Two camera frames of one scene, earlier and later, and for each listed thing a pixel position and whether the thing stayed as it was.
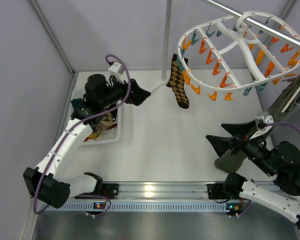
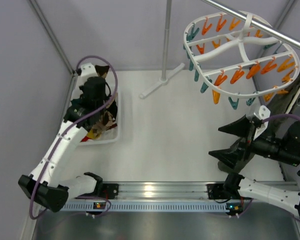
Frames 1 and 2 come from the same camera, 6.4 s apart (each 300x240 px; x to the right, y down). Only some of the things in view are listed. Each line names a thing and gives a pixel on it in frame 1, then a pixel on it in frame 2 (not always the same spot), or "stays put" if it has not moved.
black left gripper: (131, 90) to (100, 110)
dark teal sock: (78, 104) stays put
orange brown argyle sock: (176, 82) to (107, 121)
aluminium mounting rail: (157, 191) stays put
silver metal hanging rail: (293, 40) stays put
